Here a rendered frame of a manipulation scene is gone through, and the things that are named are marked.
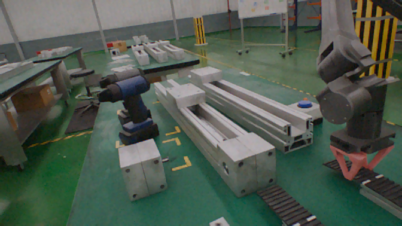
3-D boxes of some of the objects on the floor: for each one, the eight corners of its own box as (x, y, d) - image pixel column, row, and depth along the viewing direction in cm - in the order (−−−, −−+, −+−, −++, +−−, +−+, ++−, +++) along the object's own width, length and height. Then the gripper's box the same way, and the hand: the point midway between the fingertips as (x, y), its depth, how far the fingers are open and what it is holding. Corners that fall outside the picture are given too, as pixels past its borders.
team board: (235, 55, 685) (230, -24, 613) (248, 52, 711) (243, -24, 640) (282, 58, 568) (281, -39, 497) (295, 54, 595) (295, -39, 524)
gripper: (362, 118, 42) (354, 192, 48) (403, 104, 45) (390, 175, 51) (329, 107, 48) (325, 174, 54) (367, 95, 51) (359, 159, 57)
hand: (357, 171), depth 52 cm, fingers closed on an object, 5 cm apart
